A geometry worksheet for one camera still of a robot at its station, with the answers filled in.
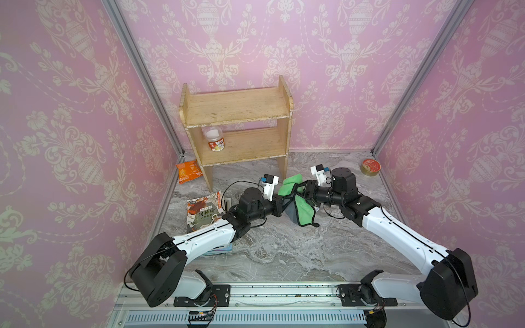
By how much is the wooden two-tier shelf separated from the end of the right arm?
0.25 m

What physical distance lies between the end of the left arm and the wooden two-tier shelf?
9.2 inches

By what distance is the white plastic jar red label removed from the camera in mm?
897

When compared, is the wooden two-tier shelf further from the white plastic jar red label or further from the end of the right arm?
the end of the right arm

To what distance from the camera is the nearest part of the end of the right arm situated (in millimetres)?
674

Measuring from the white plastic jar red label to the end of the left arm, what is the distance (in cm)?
36

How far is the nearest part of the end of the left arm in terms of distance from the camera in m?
0.70

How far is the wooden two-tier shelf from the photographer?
74 cm

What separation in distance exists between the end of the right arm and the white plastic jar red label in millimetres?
433

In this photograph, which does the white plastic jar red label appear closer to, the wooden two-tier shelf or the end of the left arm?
the wooden two-tier shelf
